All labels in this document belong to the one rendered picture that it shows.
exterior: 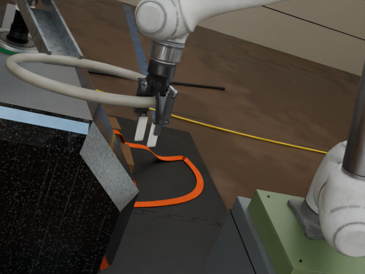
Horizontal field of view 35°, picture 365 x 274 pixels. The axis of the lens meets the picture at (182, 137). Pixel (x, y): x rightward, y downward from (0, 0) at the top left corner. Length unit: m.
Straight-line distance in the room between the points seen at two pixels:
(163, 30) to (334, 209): 0.60
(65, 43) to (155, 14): 0.77
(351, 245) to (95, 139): 0.90
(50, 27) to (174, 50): 0.70
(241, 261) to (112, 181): 0.53
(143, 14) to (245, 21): 6.37
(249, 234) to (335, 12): 6.47
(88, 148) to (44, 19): 0.53
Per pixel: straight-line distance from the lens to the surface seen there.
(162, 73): 1.52
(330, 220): 1.45
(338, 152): 1.64
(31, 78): 1.52
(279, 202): 1.79
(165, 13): 1.30
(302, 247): 1.63
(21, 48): 2.25
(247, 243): 1.74
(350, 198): 1.44
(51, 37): 2.04
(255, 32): 7.74
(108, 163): 1.96
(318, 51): 8.13
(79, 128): 1.88
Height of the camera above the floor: 1.64
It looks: 23 degrees down
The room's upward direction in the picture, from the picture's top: 22 degrees clockwise
